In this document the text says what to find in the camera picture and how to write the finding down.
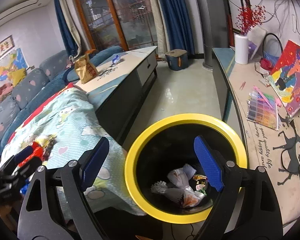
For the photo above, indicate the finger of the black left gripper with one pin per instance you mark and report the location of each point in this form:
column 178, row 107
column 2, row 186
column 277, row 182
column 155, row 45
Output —
column 10, row 169

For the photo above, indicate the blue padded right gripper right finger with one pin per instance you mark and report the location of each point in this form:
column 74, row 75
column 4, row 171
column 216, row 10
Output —
column 212, row 163

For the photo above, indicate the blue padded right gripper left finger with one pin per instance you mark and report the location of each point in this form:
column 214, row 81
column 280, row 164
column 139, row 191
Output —
column 91, row 162

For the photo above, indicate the red plastic bag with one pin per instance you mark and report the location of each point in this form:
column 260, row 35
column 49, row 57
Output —
column 36, row 151

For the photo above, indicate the white foam fruit net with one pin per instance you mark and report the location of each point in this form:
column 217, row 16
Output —
column 171, row 193

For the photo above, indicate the translucent plastic bag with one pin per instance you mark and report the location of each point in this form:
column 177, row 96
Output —
column 180, row 178

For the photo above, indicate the dark brown snack wrapper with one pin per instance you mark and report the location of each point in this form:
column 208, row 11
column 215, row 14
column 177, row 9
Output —
column 47, row 148

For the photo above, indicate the yellow rimmed black trash bin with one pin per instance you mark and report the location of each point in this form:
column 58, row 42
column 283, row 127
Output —
column 163, row 174

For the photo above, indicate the cartoon print teal blanket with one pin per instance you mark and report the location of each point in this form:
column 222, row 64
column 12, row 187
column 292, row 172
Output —
column 70, row 117

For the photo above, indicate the grey coffee table with drawers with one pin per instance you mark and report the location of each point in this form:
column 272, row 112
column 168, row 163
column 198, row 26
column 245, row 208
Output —
column 120, row 90

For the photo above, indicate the colourful bead organiser box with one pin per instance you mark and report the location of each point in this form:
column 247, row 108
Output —
column 262, row 109

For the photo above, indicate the gold brown paper bag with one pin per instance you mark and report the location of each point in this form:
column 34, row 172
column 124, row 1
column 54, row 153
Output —
column 85, row 69

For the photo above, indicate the blue sofa with heart cushions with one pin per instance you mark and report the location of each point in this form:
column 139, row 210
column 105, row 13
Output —
column 40, row 84

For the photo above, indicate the china map poster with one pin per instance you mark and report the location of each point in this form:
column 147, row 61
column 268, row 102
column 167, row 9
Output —
column 11, row 62

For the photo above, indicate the blue plastic wrapper on table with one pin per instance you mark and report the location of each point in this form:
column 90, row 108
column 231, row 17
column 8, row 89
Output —
column 116, row 59

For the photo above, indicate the blue storage box stool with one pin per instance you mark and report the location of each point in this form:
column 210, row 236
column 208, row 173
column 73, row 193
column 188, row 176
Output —
column 177, row 59

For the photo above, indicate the colourful woman portrait painting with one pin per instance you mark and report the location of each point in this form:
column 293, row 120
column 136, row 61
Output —
column 285, row 77

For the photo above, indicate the framed calligraphy picture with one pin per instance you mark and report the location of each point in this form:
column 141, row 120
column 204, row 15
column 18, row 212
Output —
column 6, row 45

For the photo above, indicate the white cylindrical vase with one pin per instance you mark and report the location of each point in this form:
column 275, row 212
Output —
column 241, row 49

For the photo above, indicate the blue curtain left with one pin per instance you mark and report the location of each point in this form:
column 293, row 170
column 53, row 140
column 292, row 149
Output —
column 68, row 39

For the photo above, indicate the blue curtain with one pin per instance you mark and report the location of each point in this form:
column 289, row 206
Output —
column 68, row 39
column 178, row 25

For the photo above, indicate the blue curtain right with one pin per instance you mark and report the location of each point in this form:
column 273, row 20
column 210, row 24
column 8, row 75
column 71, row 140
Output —
column 178, row 25

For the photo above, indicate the wooden framed glass door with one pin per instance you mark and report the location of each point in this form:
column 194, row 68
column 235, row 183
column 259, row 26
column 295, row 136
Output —
column 126, row 23

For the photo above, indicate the grey standing air conditioner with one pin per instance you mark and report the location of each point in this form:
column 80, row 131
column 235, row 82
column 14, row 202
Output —
column 214, row 21

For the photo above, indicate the blue basket with black handle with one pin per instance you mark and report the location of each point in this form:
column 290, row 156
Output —
column 271, row 48

